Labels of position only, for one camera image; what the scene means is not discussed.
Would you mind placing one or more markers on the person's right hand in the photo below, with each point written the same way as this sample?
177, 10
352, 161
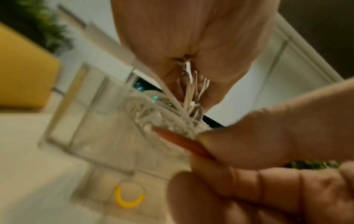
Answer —
276, 166

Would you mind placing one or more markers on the person's left hand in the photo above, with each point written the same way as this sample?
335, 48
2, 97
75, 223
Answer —
193, 28

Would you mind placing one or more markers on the clear plastic drawer organizer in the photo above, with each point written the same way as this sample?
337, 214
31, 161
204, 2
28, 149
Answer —
96, 135

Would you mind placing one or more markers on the green leafy plant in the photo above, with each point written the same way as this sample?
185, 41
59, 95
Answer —
312, 164
47, 26

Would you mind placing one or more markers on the dark glass window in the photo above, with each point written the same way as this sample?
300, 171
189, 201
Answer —
213, 123

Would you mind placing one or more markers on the wide white roller blind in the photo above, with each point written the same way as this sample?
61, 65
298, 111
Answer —
287, 72

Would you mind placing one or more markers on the yellow bench backrest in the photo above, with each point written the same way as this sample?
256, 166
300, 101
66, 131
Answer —
25, 72

